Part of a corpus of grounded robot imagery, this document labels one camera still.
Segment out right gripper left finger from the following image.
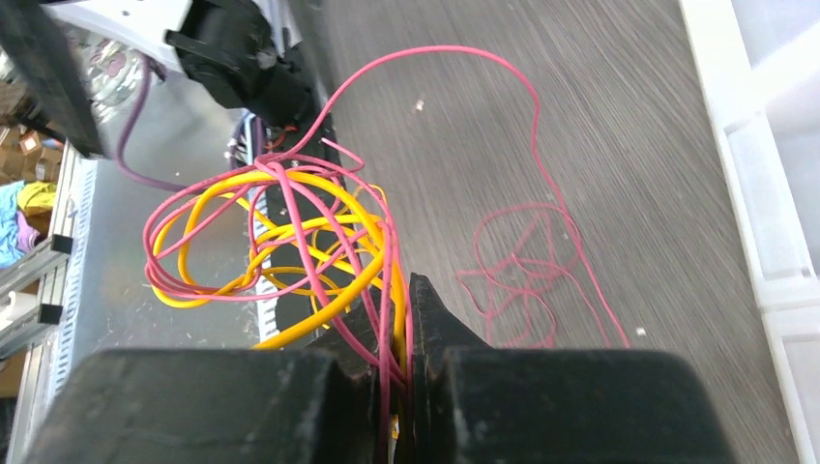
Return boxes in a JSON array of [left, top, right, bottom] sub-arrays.
[[23, 330, 384, 463]]

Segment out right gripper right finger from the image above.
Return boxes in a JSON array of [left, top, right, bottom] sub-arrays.
[[409, 274, 735, 463]]

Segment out pink cable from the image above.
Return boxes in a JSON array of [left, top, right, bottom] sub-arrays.
[[141, 44, 631, 464]]

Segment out yellow cable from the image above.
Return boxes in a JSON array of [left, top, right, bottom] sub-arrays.
[[151, 168, 411, 443]]

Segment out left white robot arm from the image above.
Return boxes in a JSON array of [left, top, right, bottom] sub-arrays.
[[41, 1, 323, 127]]

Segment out white three-compartment tray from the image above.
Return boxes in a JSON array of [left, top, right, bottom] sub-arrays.
[[681, 1, 819, 463]]

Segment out white slotted cable duct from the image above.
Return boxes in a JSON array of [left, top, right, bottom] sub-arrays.
[[47, 146, 97, 400]]

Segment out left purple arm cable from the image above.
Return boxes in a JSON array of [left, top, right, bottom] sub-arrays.
[[113, 57, 193, 193]]

